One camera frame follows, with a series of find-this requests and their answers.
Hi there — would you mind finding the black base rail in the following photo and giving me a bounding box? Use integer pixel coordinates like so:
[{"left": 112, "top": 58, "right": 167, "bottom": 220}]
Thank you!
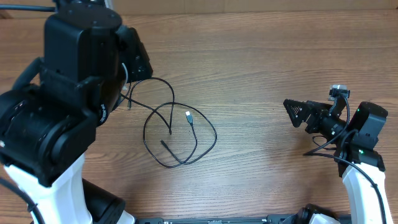
[{"left": 133, "top": 203, "right": 352, "bottom": 224}]

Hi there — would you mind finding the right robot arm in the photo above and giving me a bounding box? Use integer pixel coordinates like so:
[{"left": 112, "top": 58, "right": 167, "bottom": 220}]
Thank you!
[{"left": 283, "top": 96, "right": 393, "bottom": 223}]

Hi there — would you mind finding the black USB-A cable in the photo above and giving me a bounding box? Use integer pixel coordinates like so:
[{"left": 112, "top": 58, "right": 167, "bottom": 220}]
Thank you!
[{"left": 142, "top": 101, "right": 218, "bottom": 169}]

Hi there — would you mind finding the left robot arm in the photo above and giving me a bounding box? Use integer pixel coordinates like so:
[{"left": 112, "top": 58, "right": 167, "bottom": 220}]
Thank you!
[{"left": 1, "top": 1, "right": 153, "bottom": 223}]

